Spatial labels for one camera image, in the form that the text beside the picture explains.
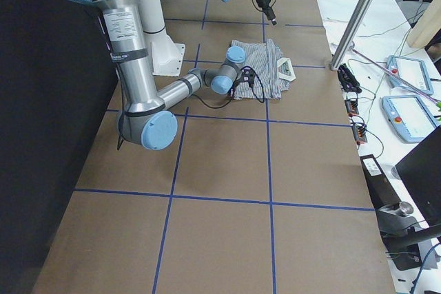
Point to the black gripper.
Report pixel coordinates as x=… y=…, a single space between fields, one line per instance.
x=233 y=89
x=264 y=3

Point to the navy white striped polo shirt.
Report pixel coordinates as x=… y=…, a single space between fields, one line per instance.
x=263 y=57

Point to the black power strip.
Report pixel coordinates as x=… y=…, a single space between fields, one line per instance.
x=348 y=80

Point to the orange black connector block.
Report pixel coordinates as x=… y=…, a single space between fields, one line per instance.
x=358 y=124

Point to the brown paper table cover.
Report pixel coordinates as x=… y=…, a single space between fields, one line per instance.
x=249 y=198

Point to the upper blue teach pendant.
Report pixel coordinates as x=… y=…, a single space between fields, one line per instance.
x=413 y=71

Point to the blue teach pendant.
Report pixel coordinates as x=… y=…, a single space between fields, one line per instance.
x=413 y=71
x=409 y=116

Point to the wooden beam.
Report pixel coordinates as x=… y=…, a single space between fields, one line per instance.
x=427 y=26

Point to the lower blue teach pendant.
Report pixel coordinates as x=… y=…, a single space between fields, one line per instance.
x=409 y=116

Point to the black box with label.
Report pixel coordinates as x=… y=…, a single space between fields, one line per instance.
x=380 y=189

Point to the black monitor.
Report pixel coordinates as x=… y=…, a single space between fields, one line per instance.
x=419 y=171

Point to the black monitor stand clamp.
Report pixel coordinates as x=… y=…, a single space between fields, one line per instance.
x=405 y=239

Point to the aluminium frame post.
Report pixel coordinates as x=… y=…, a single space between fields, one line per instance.
x=350 y=31

